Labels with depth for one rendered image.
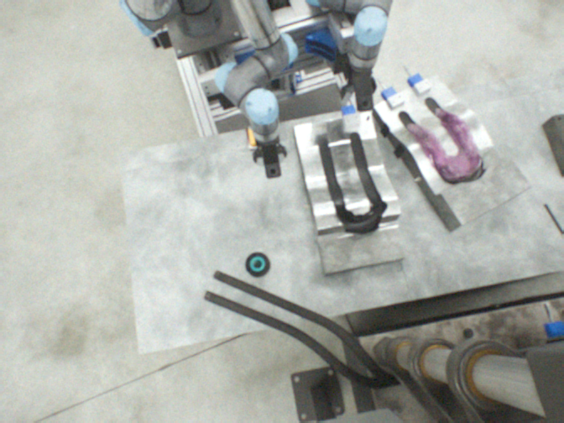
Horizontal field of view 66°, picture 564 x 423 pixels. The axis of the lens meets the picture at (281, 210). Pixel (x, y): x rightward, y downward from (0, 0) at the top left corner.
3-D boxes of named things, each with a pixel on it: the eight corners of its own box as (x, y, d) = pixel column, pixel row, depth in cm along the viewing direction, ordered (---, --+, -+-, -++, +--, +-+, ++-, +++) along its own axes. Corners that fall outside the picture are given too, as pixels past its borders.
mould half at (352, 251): (294, 138, 155) (294, 120, 142) (365, 123, 156) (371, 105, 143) (324, 275, 142) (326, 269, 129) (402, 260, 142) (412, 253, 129)
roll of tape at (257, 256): (260, 248, 145) (259, 247, 141) (275, 267, 143) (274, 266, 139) (241, 263, 144) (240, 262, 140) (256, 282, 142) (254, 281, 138)
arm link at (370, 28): (393, 5, 102) (385, 35, 100) (383, 36, 113) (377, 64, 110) (360, -1, 103) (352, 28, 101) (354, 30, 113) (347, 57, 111)
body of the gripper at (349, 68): (365, 65, 129) (372, 39, 118) (373, 91, 127) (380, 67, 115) (340, 70, 129) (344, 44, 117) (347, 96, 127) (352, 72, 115)
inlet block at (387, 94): (370, 86, 156) (373, 76, 151) (382, 79, 157) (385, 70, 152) (389, 114, 153) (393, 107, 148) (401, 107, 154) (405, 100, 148)
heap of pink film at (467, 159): (400, 127, 148) (405, 117, 141) (444, 105, 150) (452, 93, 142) (443, 191, 142) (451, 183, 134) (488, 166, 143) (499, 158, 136)
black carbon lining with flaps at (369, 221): (315, 142, 147) (315, 129, 138) (361, 133, 147) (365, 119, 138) (337, 240, 137) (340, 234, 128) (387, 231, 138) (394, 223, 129)
